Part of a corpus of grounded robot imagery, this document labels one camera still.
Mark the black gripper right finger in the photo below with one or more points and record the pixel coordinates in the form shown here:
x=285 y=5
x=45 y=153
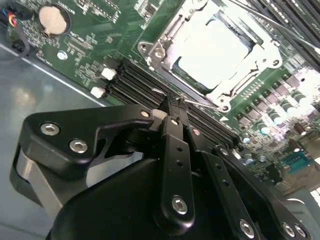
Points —
x=225 y=175

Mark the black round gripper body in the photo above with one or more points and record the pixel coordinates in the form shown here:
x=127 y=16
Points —
x=112 y=205

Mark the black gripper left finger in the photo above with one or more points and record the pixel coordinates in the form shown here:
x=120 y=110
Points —
x=175 y=175

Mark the silver CPU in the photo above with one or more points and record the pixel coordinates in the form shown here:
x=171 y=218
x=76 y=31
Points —
x=215 y=55

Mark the metal socket cover frame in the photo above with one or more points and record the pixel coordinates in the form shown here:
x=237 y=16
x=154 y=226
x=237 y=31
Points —
x=172 y=48

